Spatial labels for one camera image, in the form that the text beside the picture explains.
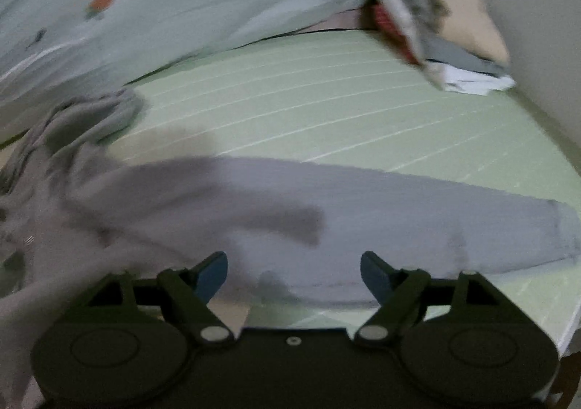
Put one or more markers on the grey sweatshirt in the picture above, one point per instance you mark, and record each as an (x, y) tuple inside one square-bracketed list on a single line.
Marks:
[(363, 218)]

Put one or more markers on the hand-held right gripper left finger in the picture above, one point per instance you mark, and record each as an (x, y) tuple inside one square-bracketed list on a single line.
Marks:
[(213, 275)]

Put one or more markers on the pale pink cloth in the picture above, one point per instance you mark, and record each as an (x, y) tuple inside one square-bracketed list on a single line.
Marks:
[(340, 21)]

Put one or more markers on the pile of folded clothes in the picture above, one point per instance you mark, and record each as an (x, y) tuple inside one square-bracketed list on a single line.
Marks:
[(472, 83)]

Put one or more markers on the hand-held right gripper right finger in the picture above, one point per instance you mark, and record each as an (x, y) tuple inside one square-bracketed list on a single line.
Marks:
[(376, 275)]

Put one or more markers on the grey folded cloth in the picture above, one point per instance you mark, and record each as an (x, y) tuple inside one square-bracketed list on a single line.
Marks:
[(454, 55)]

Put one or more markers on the green grid bed sheet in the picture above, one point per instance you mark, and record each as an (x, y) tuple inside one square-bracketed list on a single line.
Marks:
[(340, 109)]

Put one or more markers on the beige folded cloth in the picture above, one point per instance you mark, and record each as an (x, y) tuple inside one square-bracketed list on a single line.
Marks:
[(467, 9)]

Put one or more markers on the light grey garment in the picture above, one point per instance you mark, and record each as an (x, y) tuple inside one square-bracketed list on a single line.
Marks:
[(104, 114)]

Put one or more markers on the red cloth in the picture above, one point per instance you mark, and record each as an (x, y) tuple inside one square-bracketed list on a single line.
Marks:
[(386, 18)]

